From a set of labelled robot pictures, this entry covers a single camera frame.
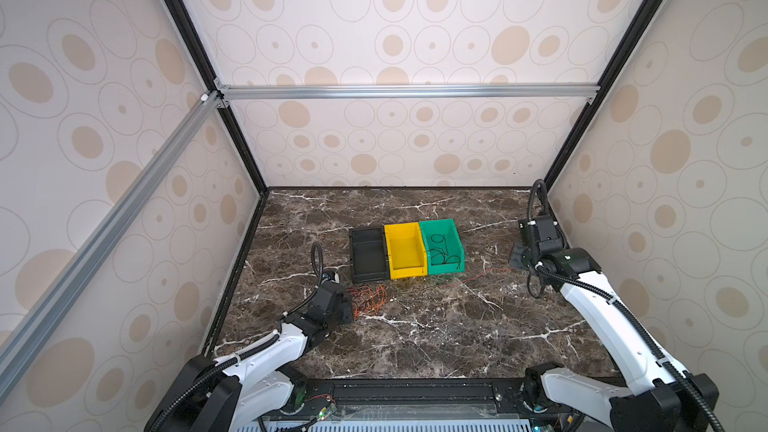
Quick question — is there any orange cable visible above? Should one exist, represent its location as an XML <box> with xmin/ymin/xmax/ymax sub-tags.
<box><xmin>347</xmin><ymin>284</ymin><xmax>390</xmax><ymax>320</ymax></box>

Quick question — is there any green plastic bin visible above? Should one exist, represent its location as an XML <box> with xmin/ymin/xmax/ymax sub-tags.
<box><xmin>419</xmin><ymin>219</ymin><xmax>465</xmax><ymax>275</ymax></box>

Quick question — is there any black thin cable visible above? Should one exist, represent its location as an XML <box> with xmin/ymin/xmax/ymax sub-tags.
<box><xmin>428</xmin><ymin>232</ymin><xmax>463</xmax><ymax>270</ymax></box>

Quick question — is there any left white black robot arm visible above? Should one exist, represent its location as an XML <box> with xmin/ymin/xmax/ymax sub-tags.
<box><xmin>145</xmin><ymin>280</ymin><xmax>354</xmax><ymax>431</ymax></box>

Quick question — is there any horizontal aluminium rail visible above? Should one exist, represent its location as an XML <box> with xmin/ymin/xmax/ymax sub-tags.
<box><xmin>220</xmin><ymin>83</ymin><xmax>600</xmax><ymax>101</ymax></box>

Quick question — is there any yellow plastic bin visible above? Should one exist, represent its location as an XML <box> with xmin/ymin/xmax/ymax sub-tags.
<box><xmin>384</xmin><ymin>222</ymin><xmax>428</xmax><ymax>280</ymax></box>

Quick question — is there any left diagonal aluminium rail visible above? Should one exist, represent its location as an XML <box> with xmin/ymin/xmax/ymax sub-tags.
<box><xmin>1</xmin><ymin>90</ymin><xmax>222</xmax><ymax>401</ymax></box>

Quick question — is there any black plastic bin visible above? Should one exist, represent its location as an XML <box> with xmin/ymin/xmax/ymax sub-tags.
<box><xmin>348</xmin><ymin>225</ymin><xmax>390</xmax><ymax>284</ymax></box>

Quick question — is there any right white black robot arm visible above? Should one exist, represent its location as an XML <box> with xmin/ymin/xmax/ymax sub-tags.
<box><xmin>510</xmin><ymin>179</ymin><xmax>724</xmax><ymax>431</ymax></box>

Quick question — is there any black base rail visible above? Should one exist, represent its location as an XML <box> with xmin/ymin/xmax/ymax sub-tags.
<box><xmin>157</xmin><ymin>376</ymin><xmax>673</xmax><ymax>432</ymax></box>

